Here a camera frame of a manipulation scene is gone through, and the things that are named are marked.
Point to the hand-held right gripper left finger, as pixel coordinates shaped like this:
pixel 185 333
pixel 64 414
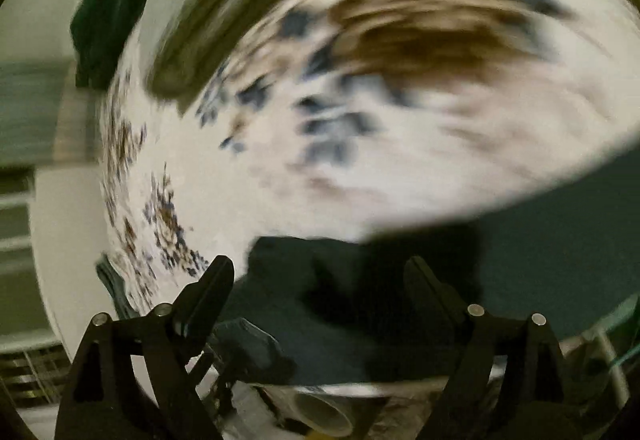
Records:
pixel 210 290

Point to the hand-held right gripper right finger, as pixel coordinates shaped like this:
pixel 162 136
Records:
pixel 425 285

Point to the dark jeans pants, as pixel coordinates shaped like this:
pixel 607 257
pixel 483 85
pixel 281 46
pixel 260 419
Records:
pixel 350 310

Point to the olive pants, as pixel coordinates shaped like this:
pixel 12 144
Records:
pixel 210 30

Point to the floral bed sheet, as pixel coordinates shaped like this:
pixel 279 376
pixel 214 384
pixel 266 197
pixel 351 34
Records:
pixel 400 145

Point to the white plastic tube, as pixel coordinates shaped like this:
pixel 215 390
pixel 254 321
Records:
pixel 322 412

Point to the dark green plush blanket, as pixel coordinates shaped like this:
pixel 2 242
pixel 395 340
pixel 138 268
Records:
pixel 115 10

